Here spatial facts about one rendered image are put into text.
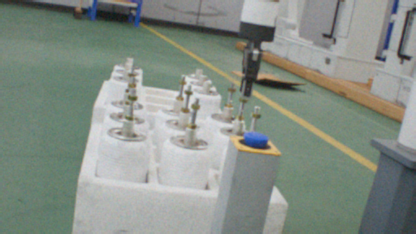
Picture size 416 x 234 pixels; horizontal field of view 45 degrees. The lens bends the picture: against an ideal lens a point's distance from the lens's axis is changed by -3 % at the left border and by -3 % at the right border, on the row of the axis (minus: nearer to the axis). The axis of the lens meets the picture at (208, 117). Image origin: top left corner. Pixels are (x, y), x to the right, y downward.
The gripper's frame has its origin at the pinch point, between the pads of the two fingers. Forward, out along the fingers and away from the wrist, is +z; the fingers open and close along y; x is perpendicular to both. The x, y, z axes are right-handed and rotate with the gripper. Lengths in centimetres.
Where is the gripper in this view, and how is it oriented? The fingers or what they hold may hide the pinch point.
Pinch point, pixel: (245, 89)
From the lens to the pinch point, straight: 109.3
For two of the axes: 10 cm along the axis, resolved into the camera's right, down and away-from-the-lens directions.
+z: -1.7, 9.6, 2.3
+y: -0.2, 2.3, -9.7
